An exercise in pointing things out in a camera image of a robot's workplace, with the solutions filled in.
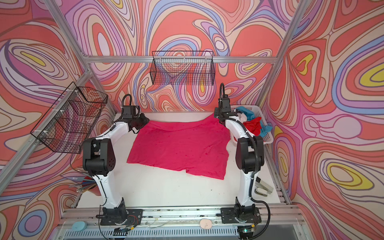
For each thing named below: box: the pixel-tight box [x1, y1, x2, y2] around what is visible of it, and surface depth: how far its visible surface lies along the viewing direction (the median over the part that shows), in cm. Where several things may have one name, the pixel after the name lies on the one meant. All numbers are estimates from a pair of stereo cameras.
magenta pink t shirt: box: [127, 112, 231, 180], surface depth 101 cm
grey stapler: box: [254, 176, 274, 197], surface depth 81 cm
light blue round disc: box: [72, 221, 88, 231], surface depth 71 cm
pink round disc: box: [200, 219, 212, 229], surface depth 72 cm
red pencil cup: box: [69, 175, 102, 203], surface depth 75 cm
